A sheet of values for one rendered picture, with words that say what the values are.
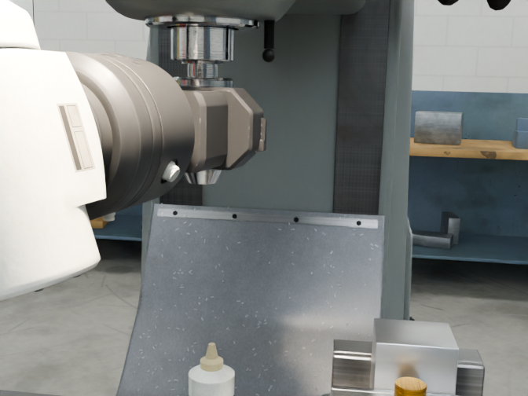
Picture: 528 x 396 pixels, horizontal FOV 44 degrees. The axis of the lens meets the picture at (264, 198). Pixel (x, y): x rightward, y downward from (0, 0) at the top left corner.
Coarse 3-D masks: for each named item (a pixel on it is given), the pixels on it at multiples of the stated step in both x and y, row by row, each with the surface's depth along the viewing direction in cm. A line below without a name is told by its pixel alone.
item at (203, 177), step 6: (186, 174) 50; (192, 174) 49; (198, 174) 49; (204, 174) 49; (210, 174) 49; (216, 174) 50; (192, 180) 50; (198, 180) 50; (204, 180) 50; (210, 180) 50; (216, 180) 50
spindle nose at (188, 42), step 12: (180, 36) 47; (192, 36) 47; (204, 36) 46; (216, 36) 47; (228, 36) 47; (180, 48) 47; (192, 48) 47; (204, 48) 47; (216, 48) 47; (228, 48) 48; (180, 60) 50; (216, 60) 47; (228, 60) 48
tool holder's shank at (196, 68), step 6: (186, 60) 48; (192, 60) 48; (198, 60) 48; (204, 60) 48; (192, 66) 48; (198, 66) 48; (204, 66) 48; (210, 66) 48; (216, 66) 49; (192, 72) 48; (198, 72) 48; (204, 72) 48; (210, 72) 48; (216, 72) 49
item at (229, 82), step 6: (174, 78) 48; (180, 78) 48; (186, 78) 47; (192, 78) 47; (198, 78) 47; (204, 78) 47; (210, 78) 47; (216, 78) 48; (222, 78) 48; (228, 78) 48; (180, 84) 48; (186, 84) 47; (192, 84) 47; (198, 84) 47; (204, 84) 47; (210, 84) 47; (216, 84) 47; (222, 84) 48; (228, 84) 48
